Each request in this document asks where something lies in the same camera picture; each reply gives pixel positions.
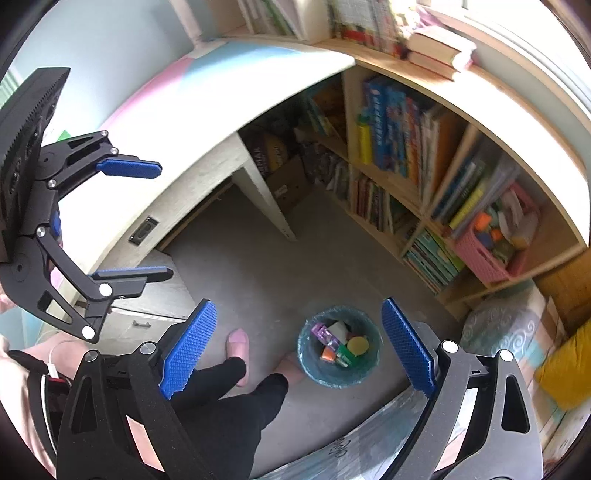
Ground dark red cover book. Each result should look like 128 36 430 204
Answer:
407 50 472 82

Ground pink blue printed towel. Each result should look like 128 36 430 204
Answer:
95 39 296 134

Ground pink cover book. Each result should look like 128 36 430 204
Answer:
409 23 477 58

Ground yellow cushion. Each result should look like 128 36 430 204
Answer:
534 318 591 411

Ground row of mixed small books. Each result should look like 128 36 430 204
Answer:
348 171 419 236

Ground large brown cardboard box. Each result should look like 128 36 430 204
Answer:
531 256 591 342

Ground small cardboard box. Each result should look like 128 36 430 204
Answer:
265 156 314 210

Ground pile of colourful toys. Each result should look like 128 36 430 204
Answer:
466 185 536 264

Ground leaning green yellow books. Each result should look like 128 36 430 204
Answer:
429 148 520 232

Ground metal desk plate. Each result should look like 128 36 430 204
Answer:
129 216 160 244

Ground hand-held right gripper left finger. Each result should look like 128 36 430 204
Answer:
54 299 218 480

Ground row of teal books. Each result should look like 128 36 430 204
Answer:
404 228 467 296

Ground row of picture books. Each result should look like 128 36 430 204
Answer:
300 85 347 139

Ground clear plastic storage box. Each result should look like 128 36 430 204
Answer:
265 390 467 480

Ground wooden cubby shelf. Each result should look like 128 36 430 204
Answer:
295 60 591 315

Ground row of blue books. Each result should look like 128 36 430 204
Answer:
358 74 462 195

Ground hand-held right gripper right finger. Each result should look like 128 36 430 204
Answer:
381 298 543 480

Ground white desk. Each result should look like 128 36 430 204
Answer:
46 37 358 259

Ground row of colourful books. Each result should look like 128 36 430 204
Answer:
328 0 407 51

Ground pink slipper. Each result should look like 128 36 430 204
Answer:
226 329 251 387
277 353 305 384

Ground swirl patterned bag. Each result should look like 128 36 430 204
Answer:
459 293 561 370

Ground white drawer cabinet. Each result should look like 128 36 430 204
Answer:
78 256 197 344

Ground row of thin books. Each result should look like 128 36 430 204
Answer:
240 0 301 38

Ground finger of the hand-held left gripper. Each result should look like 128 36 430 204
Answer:
39 130 163 202
2 231 174 343

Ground dark printed box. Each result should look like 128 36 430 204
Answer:
240 124 291 181

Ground pink lattice basket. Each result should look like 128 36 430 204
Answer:
450 182 541 284

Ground person's pink top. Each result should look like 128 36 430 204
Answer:
0 339 164 480

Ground white cable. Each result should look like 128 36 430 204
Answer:
45 340 79 379

